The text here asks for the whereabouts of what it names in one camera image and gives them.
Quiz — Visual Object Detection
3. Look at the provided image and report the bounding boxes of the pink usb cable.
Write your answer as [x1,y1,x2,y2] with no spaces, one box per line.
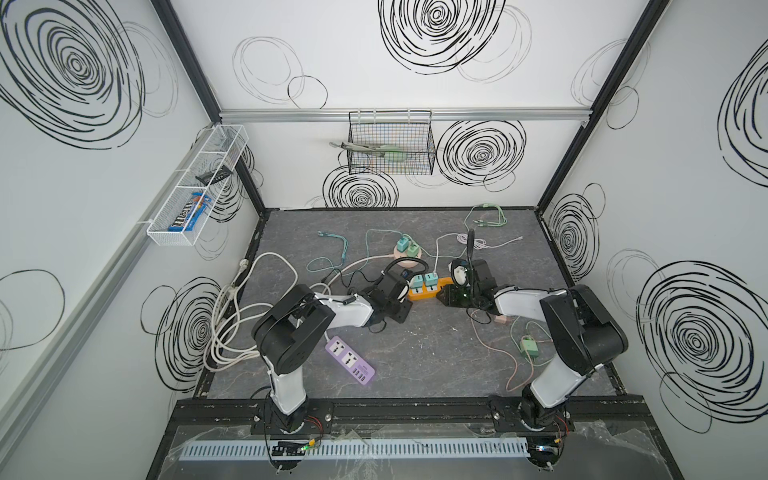
[467,308,538,392]

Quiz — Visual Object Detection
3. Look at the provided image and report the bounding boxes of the teal plug adapter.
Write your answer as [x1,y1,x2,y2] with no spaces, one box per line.
[424,272,439,288]
[395,236,411,253]
[409,275,424,290]

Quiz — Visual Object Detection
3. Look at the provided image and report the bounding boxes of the orange power strip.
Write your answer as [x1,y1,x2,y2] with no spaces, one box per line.
[408,277,453,301]

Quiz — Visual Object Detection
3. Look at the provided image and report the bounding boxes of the green plug adapter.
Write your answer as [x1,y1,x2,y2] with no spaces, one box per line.
[519,337,539,361]
[405,242,421,258]

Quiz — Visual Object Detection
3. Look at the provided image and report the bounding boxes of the black cable with plug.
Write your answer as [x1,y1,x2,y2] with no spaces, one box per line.
[323,266,385,298]

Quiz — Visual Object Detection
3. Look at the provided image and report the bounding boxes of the purple power strip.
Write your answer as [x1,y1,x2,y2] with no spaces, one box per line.
[325,336,376,385]

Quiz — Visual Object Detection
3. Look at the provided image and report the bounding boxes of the round pink power strip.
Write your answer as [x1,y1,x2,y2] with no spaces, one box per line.
[393,247,422,268]

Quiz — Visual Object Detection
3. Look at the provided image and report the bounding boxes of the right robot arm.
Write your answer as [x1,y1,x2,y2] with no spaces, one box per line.
[437,258,629,431]

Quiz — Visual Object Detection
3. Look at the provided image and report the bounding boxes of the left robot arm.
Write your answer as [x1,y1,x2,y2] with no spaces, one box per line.
[251,261,418,431]

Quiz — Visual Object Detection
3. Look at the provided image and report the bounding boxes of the metal tongs in basket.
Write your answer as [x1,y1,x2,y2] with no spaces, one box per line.
[329,142,408,162]

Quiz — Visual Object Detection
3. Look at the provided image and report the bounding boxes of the black remote control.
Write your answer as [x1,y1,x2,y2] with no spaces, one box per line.
[195,165,232,186]

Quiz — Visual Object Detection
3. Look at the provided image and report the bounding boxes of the blue candy packet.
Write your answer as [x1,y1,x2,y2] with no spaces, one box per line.
[167,192,211,232]

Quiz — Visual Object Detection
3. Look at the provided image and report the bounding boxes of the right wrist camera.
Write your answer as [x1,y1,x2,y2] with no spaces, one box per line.
[449,259,472,289]

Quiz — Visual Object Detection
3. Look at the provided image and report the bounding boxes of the white lilac usb cable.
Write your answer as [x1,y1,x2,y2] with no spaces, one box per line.
[433,232,524,277]

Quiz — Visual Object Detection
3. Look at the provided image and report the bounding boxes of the light green cable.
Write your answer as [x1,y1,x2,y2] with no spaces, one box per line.
[416,203,511,258]

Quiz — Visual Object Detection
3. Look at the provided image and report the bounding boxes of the white power cords bundle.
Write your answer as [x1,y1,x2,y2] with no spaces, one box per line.
[202,252,397,373]

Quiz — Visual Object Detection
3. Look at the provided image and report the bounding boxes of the black wire wall basket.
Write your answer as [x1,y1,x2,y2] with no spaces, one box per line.
[344,109,437,176]

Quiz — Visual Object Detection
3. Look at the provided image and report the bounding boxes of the grey slotted cable duct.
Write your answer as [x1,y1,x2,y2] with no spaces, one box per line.
[179,437,530,461]

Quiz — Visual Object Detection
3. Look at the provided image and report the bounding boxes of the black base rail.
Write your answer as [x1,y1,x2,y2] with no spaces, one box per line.
[170,395,655,433]

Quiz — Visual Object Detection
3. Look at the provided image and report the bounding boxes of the white wire wall basket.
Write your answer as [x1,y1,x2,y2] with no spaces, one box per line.
[146,124,248,247]

